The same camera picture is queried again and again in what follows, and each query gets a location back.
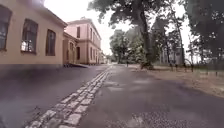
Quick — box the cobblestone gutter strip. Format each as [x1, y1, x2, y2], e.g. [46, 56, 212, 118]
[23, 65, 113, 128]

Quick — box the row of low posts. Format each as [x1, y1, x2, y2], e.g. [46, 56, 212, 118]
[168, 62, 224, 77]

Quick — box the low yellow connecting building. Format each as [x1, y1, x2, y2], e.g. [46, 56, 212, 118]
[62, 31, 80, 66]

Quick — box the grey asphalt road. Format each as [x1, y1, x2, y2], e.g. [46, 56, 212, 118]
[77, 64, 224, 128]

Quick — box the pink two-storey building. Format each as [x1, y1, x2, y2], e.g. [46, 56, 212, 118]
[64, 17, 103, 66]

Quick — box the grey asphalt pavement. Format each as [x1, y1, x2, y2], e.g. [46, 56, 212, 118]
[0, 64, 110, 128]

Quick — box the row of trees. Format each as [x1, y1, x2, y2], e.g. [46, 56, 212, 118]
[109, 0, 224, 72]

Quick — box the large dark tree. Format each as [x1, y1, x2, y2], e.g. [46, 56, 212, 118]
[87, 0, 188, 71]

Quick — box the bare sandy ground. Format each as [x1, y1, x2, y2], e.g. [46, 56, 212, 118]
[127, 63, 224, 99]

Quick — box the yellow single-storey building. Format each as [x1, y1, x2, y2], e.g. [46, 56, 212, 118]
[0, 0, 69, 70]

